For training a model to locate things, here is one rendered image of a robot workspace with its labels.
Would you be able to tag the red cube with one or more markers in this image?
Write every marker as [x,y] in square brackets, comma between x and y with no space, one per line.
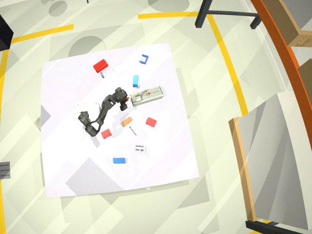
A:
[151,122]

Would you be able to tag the red rectangular block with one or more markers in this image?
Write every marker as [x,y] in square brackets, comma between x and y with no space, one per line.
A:
[100,66]
[106,133]

